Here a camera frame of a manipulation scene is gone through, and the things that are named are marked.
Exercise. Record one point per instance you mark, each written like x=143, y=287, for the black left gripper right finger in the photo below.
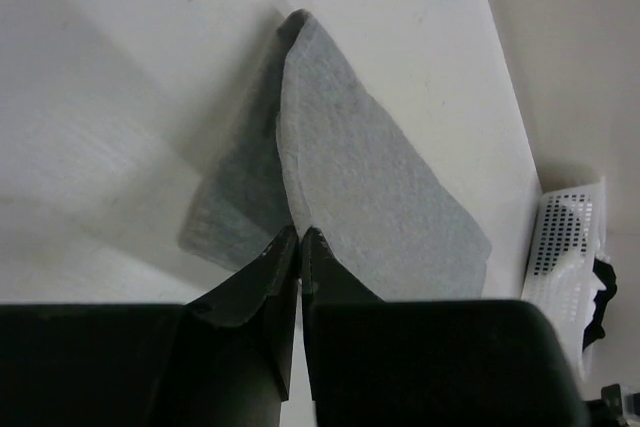
x=428, y=363

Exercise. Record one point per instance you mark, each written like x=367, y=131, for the black garment in basket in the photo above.
x=605, y=273

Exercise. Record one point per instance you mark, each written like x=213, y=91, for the white garment in basket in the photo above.
x=575, y=287

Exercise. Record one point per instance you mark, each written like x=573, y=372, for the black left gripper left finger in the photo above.
x=223, y=359

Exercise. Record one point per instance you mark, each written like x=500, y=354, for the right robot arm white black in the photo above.
x=618, y=406

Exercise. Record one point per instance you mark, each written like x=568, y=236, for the grey tank top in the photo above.
x=311, y=148

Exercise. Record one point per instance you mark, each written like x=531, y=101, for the white plastic laundry basket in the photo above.
x=569, y=234

